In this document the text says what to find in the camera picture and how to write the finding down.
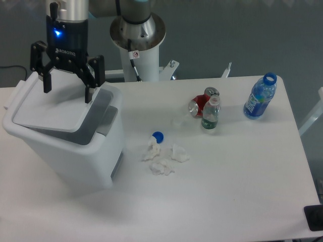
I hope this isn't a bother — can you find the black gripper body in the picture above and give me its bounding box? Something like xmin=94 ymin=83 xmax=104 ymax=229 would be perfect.
xmin=45 ymin=2 xmax=89 ymax=74

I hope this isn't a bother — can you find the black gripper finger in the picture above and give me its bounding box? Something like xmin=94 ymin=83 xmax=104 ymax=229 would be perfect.
xmin=30 ymin=41 xmax=54 ymax=93
xmin=75 ymin=55 xmax=105 ymax=103

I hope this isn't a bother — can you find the white trash can lid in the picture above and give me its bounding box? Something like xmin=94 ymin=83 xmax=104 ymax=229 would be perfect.
xmin=3 ymin=70 xmax=114 ymax=134

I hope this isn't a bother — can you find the white trash can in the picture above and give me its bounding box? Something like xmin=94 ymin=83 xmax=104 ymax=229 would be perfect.
xmin=6 ymin=83 xmax=125 ymax=189

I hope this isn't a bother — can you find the blue bottle cap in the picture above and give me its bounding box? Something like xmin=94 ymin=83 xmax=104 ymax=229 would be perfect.
xmin=152 ymin=131 xmax=164 ymax=144

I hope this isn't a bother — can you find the crushed red soda can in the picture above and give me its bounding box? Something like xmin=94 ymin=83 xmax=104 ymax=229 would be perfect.
xmin=188 ymin=87 xmax=220 ymax=117

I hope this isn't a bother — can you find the crumpled white tissue left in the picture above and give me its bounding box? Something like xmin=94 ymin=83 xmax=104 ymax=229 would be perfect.
xmin=142 ymin=136 xmax=160 ymax=161

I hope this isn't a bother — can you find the crumpled white tissue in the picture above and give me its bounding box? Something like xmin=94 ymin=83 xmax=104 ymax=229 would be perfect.
xmin=170 ymin=144 xmax=190 ymax=163
xmin=142 ymin=136 xmax=160 ymax=161
xmin=149 ymin=158 xmax=175 ymax=176

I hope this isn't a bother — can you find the crumpled white tissue bottom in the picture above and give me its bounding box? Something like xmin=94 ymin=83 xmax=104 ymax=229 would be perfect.
xmin=149 ymin=158 xmax=175 ymax=176

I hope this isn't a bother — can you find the crumpled white tissue right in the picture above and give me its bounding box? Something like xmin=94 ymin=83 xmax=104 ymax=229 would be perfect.
xmin=170 ymin=144 xmax=190 ymax=163

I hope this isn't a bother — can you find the clear green-label bottle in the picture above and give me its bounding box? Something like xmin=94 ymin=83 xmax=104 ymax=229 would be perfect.
xmin=201 ymin=94 xmax=221 ymax=130

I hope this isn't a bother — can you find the blue drink bottle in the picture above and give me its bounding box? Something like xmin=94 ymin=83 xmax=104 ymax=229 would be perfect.
xmin=243 ymin=72 xmax=277 ymax=120

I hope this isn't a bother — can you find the black device at edge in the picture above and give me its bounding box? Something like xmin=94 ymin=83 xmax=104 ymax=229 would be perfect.
xmin=304 ymin=204 xmax=322 ymax=231

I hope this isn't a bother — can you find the black cable on floor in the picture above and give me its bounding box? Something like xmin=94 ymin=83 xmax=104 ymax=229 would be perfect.
xmin=0 ymin=65 xmax=28 ymax=81

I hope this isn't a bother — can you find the black cable on pedestal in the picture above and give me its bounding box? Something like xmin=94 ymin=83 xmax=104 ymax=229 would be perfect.
xmin=127 ymin=38 xmax=143 ymax=83

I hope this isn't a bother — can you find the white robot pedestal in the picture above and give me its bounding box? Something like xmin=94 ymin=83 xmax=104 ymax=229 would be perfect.
xmin=105 ymin=46 xmax=180 ymax=83

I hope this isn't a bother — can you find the white table bracket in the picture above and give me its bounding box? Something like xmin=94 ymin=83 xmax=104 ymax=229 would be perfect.
xmin=221 ymin=62 xmax=232 ymax=78

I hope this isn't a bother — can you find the white frame at right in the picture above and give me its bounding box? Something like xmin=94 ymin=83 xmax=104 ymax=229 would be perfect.
xmin=298 ymin=87 xmax=322 ymax=136

